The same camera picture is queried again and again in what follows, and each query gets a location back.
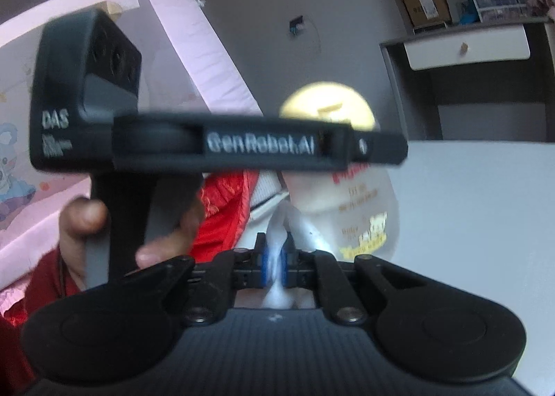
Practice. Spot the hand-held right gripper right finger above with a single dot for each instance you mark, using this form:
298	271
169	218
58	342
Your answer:
284	269

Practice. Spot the black flat device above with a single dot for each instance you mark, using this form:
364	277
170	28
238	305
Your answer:
429	28

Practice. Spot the blue plastic bag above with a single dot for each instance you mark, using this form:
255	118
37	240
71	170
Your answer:
468	12

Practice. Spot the grey desk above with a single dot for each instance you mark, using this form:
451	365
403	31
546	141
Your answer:
412	96

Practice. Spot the clear bottle with yellow cap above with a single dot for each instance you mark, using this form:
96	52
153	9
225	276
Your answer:
368	205

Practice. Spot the grey bedside cabinet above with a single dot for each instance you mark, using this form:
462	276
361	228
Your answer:
477	213

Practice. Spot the white cloth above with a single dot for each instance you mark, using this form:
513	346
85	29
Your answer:
277	244

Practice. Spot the red embroidered bedding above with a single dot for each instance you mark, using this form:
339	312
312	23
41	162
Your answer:
225	213

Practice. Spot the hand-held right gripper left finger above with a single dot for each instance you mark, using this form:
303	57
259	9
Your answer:
260	269

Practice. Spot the person's left hand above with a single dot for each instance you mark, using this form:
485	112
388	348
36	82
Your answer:
80	222

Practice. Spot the person's left forearm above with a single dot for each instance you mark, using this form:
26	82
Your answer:
47	283

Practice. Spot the pink padded bed rail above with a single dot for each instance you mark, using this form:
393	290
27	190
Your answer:
195	53

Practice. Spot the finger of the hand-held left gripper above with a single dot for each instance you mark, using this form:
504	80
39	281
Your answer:
381	148

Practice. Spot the black wall socket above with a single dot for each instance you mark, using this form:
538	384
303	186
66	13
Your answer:
297	25

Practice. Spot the white bed frame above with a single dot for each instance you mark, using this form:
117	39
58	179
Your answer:
264	192

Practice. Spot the cardboard box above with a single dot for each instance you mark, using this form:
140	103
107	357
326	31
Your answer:
422	1

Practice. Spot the white desk drawer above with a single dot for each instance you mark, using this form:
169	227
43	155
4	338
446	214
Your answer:
485	49

